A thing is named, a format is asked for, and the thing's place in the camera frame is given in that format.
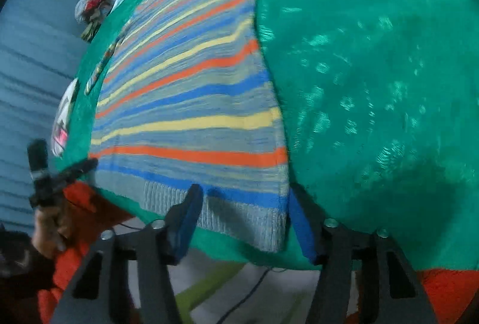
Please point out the green velvet blanket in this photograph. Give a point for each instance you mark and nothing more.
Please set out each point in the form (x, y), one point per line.
(374, 84)

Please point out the striped knit sweater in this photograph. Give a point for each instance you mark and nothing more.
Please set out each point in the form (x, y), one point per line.
(187, 103)

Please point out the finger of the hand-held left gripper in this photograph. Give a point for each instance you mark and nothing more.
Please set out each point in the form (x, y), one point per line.
(38, 159)
(76, 169)

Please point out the grey-blue curtain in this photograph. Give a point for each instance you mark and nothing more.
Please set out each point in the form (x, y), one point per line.
(30, 65)

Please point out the pile of clothes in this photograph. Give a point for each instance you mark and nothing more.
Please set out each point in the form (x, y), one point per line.
(93, 7)

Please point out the cream geometric patterned pillow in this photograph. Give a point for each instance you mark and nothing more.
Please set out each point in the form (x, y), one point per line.
(63, 118)

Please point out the yellow-green floor item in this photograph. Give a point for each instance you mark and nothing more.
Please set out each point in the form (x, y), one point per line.
(205, 284)

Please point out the orange fluffy blanket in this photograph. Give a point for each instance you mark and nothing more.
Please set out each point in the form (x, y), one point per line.
(449, 294)

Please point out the person's left forearm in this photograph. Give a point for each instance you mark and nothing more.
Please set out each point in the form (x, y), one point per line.
(20, 264)

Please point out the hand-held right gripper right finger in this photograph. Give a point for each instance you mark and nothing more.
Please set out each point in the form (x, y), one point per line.
(302, 232)

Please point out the person's left hand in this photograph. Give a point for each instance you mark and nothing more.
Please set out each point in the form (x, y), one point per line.
(50, 230)

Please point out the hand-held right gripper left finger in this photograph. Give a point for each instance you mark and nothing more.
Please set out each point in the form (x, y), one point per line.
(187, 223)

